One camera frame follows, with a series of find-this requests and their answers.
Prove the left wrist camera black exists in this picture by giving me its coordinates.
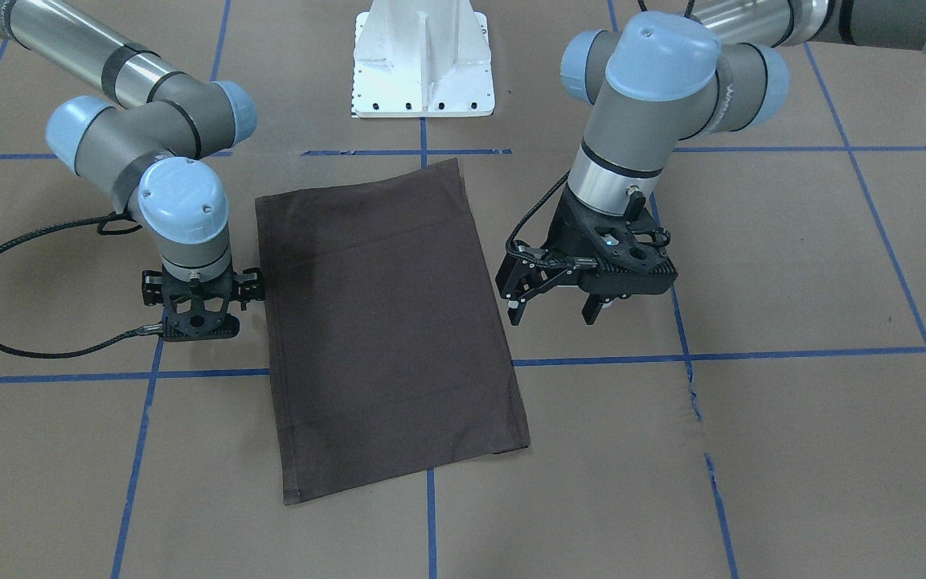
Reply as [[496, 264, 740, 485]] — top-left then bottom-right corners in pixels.
[[576, 210, 678, 296]]

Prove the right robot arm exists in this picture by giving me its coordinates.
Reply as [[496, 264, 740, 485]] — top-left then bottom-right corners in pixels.
[[0, 1, 264, 303]]

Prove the brown t-shirt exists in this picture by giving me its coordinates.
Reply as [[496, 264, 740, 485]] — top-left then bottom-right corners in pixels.
[[255, 158, 531, 505]]

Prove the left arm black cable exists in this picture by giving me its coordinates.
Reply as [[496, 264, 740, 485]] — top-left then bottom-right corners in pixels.
[[503, 173, 600, 270]]

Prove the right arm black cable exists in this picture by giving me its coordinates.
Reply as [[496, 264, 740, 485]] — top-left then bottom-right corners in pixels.
[[0, 211, 166, 359]]

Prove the white camera stand column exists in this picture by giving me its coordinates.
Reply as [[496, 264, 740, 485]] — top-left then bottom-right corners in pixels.
[[350, 1, 496, 118]]

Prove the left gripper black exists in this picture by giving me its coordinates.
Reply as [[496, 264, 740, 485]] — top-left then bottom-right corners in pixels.
[[499, 188, 633, 326]]

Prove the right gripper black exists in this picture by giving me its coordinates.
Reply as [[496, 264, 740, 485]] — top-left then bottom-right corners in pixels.
[[141, 268, 267, 310]]

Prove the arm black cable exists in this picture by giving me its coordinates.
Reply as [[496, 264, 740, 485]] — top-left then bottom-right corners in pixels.
[[0, 211, 166, 359], [503, 173, 600, 270]]

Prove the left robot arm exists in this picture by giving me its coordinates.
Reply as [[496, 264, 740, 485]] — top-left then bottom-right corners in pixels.
[[495, 1, 926, 325]]

